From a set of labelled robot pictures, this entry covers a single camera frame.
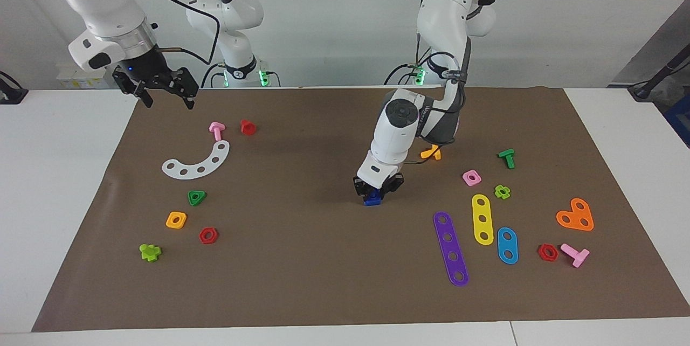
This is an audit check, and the yellow three-hole plate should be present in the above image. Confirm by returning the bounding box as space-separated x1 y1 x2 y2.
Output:
472 194 495 246

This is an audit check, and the purple four-hole plate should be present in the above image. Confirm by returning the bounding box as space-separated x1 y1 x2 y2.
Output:
433 211 470 287

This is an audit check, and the black base cable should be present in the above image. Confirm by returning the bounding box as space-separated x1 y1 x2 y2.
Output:
201 62 227 88
384 63 426 86

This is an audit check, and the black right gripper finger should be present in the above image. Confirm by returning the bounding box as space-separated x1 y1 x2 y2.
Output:
112 66 155 109
167 67 199 110

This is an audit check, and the orange heart plate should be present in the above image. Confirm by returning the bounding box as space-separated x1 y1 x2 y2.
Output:
556 198 595 232

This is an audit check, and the white box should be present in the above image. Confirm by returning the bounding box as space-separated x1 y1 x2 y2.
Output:
57 63 116 89

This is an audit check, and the black device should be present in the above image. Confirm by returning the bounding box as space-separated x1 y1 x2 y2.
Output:
0 71 29 105

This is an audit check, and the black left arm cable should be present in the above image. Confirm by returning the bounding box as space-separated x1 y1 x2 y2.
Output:
402 33 472 166

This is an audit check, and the white curved five-hole plate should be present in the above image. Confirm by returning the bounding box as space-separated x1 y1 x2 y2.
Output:
162 140 231 180

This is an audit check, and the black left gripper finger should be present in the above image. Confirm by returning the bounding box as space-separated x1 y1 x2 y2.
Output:
353 176 374 200
380 174 405 199

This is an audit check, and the grey partition panel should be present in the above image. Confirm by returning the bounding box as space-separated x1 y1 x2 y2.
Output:
608 0 690 88

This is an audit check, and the black pole stand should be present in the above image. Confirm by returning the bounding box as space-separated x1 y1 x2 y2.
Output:
628 44 690 102

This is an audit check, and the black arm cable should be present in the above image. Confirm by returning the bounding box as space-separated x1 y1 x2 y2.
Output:
402 33 472 166
123 0 222 65

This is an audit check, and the blue two-hole plate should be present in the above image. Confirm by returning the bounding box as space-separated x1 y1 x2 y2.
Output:
496 227 519 265

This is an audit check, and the brown table mat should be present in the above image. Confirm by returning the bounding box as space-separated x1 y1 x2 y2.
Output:
31 86 690 333

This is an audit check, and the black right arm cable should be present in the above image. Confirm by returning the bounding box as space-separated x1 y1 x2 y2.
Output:
123 0 222 65

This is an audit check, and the blue crate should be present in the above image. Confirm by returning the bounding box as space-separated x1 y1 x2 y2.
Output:
664 93 690 148

